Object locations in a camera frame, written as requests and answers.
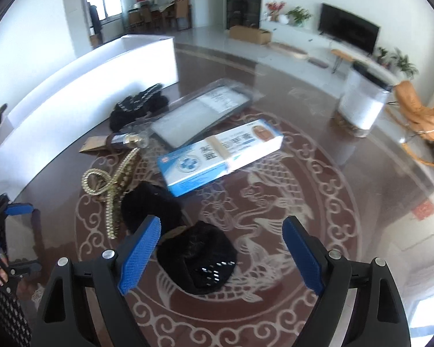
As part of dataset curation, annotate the white television cabinet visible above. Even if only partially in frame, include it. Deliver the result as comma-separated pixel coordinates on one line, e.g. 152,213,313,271
258,20,400,80

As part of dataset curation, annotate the brown patterned glass desktop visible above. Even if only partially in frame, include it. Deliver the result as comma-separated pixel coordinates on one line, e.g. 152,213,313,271
0,41,434,347

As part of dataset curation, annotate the pearl hair claw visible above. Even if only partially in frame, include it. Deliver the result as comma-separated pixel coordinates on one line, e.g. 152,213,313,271
81,148,141,240

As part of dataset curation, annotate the black velvet scrunchie pair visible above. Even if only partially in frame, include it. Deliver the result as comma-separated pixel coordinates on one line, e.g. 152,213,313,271
121,182,238,295

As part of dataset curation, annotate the clear jar with black lid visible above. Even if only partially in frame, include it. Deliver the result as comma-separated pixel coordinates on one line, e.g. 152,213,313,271
337,61,395,138

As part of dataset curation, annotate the flat screen television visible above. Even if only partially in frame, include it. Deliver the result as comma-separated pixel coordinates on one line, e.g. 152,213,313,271
318,3,381,56

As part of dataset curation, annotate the large leafy potted plant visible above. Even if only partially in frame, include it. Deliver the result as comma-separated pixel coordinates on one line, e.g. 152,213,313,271
389,47,419,78

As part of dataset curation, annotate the wooden dining chair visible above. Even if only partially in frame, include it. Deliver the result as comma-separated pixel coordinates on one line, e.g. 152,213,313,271
174,0,192,31
126,8,142,33
141,6,157,32

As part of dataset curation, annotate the small glass vial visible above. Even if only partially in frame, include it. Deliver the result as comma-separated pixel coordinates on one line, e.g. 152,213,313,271
108,132,150,149

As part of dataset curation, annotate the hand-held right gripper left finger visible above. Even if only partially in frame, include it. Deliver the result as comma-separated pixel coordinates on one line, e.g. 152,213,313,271
32,215,162,347

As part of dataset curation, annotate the orange rocking chair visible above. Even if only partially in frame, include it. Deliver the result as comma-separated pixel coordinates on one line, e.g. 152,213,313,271
387,80,434,169

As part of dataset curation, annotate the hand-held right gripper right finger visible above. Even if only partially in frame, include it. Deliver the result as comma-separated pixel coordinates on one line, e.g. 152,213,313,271
282,216,411,347

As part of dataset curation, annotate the black beaded scrunchie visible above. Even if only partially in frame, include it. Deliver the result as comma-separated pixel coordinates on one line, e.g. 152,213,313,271
109,83,170,132

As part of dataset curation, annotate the blue white carton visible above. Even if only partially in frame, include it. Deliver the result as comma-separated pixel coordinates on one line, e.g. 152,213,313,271
157,119,284,198

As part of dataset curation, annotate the brown cardboard box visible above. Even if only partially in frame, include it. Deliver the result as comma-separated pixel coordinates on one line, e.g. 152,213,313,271
229,25,273,45

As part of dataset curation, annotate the green potted plant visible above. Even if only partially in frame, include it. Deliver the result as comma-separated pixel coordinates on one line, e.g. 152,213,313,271
286,6,312,27

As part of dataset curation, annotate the dining table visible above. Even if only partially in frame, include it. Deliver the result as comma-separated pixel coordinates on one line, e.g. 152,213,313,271
155,2,178,29

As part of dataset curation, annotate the orange topped bench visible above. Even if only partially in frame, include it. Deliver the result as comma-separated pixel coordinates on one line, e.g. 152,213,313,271
329,49,355,75

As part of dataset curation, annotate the brown card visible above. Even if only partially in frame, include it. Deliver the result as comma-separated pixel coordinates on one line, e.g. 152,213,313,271
79,135,113,154

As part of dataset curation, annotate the bagged phone case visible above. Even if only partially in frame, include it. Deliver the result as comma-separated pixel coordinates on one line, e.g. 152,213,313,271
150,79,255,149

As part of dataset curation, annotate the beige oval scratching board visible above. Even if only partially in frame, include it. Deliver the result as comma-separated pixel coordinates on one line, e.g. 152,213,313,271
269,41,309,60

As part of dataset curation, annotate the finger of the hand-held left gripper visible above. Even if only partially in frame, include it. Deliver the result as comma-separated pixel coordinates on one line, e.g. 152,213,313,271
0,202,35,225
8,259,43,279

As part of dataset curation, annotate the white cardboard box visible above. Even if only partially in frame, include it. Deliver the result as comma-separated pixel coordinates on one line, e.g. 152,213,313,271
0,34,178,192

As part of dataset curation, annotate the red flower bouquet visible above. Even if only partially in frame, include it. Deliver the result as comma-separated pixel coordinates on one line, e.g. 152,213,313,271
265,1,286,22

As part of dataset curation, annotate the black white patterned clothing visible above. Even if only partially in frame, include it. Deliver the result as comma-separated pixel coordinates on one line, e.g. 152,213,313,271
0,285,33,347

